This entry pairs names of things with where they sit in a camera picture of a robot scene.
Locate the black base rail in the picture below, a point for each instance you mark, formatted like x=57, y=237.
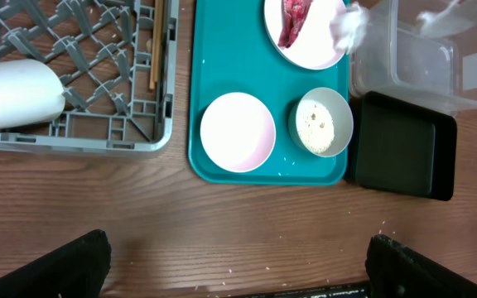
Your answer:
x=353, y=290

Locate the small pink plate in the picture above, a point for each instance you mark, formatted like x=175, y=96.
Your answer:
x=238, y=132

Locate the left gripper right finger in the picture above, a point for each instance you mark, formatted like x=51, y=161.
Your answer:
x=395, y=271

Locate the white paper cup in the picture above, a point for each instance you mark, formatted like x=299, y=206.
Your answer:
x=30, y=92

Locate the white tissue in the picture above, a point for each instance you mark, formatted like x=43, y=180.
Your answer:
x=349, y=28

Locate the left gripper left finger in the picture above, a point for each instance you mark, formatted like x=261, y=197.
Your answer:
x=77, y=269

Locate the clear plastic bin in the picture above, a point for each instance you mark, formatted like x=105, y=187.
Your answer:
x=439, y=74

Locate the teal serving tray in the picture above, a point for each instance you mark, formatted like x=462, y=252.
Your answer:
x=233, y=53

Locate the red snack wrapper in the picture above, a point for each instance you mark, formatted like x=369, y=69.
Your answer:
x=294, y=14

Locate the rice pile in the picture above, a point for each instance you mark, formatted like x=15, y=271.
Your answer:
x=314, y=126

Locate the black tray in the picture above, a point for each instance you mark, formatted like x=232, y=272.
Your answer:
x=402, y=148

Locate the wooden chopsticks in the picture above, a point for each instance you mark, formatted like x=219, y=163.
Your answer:
x=156, y=42

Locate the grey plastic dish rack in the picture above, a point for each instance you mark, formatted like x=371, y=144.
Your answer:
x=118, y=87

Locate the grey-green bowl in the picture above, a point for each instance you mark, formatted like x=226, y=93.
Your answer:
x=340, y=112

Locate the large white plate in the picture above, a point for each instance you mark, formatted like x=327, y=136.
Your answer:
x=314, y=47

